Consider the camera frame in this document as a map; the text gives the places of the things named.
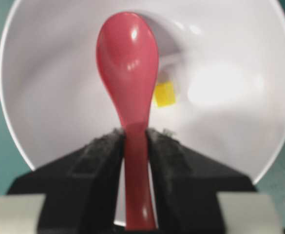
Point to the pink plastic spoon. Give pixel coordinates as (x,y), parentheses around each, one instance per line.
(127,60)

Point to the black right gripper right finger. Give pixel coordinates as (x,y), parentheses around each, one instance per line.
(185,185)

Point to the yellow hexagonal prism block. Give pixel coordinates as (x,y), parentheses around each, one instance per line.
(164,94)

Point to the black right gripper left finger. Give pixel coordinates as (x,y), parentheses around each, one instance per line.
(81,188)

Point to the white round bowl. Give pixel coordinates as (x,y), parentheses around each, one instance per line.
(224,58)

